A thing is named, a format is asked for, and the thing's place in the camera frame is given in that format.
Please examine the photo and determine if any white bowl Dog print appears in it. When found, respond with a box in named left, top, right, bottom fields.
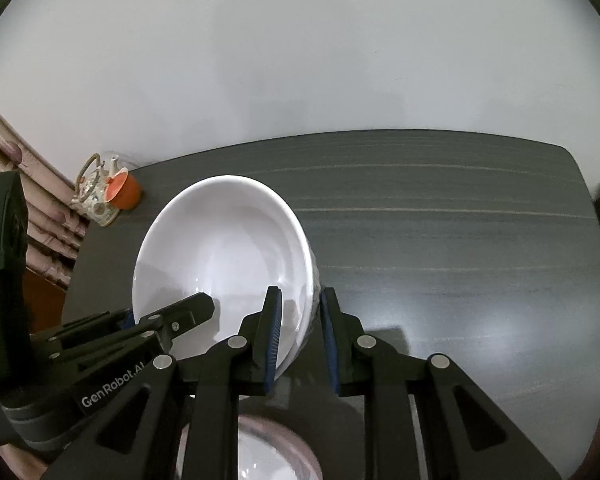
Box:
left=132, top=176, right=320, bottom=374

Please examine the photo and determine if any pink bowl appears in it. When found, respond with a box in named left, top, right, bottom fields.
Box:
left=176, top=410, right=326, bottom=480

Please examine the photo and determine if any orange tea cup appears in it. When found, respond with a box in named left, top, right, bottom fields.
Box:
left=105, top=168, right=142, bottom=210

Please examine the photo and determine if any floral ceramic teapot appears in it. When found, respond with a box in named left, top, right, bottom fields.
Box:
left=71, top=153, right=121, bottom=228

